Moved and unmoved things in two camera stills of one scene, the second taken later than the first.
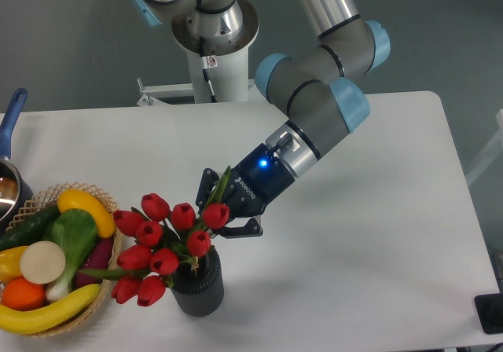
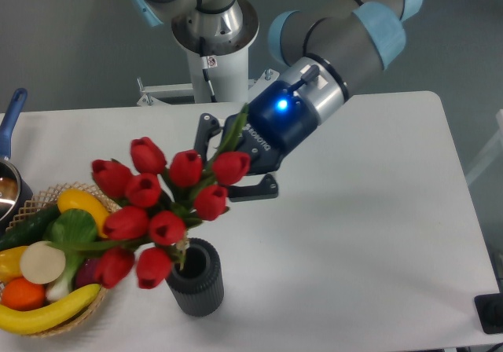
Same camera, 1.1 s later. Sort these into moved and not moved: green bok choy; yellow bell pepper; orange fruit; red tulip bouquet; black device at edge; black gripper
Moved: red tulip bouquet; black gripper
Not moved: black device at edge; orange fruit; yellow bell pepper; green bok choy
